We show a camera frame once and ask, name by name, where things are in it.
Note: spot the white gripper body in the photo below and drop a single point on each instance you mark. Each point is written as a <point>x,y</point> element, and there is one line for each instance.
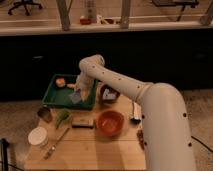
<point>84,84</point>

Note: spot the blue-grey sponge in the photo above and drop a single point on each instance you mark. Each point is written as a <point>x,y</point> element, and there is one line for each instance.
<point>75,97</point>

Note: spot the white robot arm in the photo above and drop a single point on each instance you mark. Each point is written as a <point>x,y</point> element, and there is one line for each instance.
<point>166,130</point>

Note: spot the dark bowl with white contents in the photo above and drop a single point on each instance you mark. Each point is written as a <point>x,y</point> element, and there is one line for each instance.
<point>108,94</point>

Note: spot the green plastic tray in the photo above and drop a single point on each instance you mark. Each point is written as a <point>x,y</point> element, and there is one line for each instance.
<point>56,97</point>

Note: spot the green leafy vegetable toy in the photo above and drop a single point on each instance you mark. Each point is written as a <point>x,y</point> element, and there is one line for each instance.
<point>61,116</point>

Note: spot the orange-red bowl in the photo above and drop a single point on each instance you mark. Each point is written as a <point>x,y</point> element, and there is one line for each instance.
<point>109,123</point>

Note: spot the small metal cup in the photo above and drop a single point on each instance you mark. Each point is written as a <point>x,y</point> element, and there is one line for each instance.
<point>45,114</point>

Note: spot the red object on ledge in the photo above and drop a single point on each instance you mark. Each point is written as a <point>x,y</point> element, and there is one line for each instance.
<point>84,21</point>

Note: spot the black ladle spoon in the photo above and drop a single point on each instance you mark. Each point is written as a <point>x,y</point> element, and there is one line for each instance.
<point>135,116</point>

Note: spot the white lidded container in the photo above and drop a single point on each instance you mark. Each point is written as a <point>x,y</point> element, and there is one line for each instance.
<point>38,137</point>

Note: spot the bunch of dark grapes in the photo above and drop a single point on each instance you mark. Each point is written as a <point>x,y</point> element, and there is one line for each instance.
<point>140,138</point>

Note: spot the clear bottle on ledge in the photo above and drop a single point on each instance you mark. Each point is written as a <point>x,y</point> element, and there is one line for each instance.
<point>91,10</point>

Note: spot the black office chair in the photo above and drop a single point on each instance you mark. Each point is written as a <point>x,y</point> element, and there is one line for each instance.
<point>24,3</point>

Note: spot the black stand at left edge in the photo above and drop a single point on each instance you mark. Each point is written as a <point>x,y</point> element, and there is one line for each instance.
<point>4,157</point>

